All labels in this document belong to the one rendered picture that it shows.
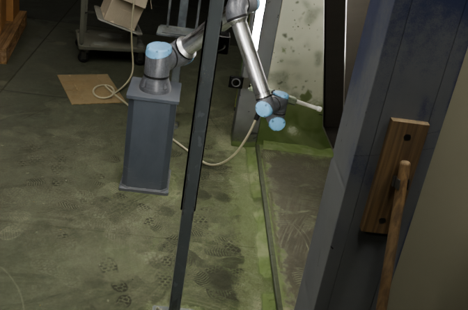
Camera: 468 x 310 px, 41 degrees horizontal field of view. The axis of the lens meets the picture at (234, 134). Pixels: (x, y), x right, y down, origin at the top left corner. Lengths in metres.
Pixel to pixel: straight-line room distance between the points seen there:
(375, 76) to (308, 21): 2.97
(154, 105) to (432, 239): 2.18
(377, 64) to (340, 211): 0.37
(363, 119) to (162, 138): 2.43
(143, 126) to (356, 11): 1.40
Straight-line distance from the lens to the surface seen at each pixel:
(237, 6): 3.30
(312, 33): 4.34
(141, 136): 3.72
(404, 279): 1.90
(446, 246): 1.86
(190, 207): 2.59
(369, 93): 1.38
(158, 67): 3.61
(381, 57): 1.35
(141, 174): 3.84
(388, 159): 1.43
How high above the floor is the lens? 2.04
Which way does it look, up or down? 25 degrees down
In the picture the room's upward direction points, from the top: 9 degrees clockwise
